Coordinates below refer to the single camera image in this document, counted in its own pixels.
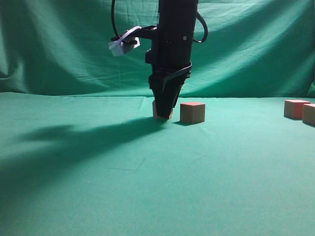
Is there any black cable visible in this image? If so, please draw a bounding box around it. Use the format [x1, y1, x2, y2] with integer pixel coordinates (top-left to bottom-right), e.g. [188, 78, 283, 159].
[110, 0, 209, 44]

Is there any pink cube placed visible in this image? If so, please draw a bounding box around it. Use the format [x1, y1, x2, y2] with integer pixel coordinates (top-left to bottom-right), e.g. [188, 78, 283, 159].
[180, 102, 206, 124]
[152, 100, 173, 120]

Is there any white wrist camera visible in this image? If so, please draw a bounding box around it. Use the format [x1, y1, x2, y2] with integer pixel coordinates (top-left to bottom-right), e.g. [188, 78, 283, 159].
[108, 26, 142, 57]

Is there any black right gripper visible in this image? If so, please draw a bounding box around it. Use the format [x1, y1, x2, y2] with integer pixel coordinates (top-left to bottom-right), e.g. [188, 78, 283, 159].
[145, 36, 192, 118]

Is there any pink cube at right edge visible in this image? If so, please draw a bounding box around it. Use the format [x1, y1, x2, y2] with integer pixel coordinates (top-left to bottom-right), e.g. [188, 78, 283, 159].
[302, 104, 315, 127]

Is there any pink cube far column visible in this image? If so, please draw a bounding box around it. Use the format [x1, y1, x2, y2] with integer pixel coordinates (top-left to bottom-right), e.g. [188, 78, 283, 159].
[284, 99, 311, 120]

